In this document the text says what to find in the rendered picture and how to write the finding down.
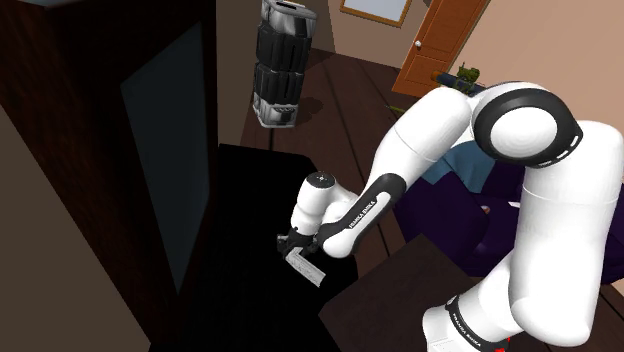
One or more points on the dark brown robot stand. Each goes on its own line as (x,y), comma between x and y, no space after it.
(390,302)

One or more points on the teal cushion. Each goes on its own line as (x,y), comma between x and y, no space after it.
(463,168)

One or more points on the black table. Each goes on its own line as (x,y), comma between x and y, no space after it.
(253,204)

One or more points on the green and blue toy figure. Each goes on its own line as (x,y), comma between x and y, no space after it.
(465,75)

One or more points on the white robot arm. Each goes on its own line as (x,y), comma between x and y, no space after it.
(560,244)

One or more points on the purple sofa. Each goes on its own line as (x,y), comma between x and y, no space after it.
(438,219)

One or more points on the dark wooden glass-front cabinet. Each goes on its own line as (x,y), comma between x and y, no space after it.
(73,97)

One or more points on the orange wooden door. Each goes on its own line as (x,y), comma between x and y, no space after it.
(438,44)

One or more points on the wood-framed wall picture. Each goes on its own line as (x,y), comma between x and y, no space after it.
(378,8)

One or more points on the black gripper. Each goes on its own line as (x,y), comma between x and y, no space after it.
(284,245)

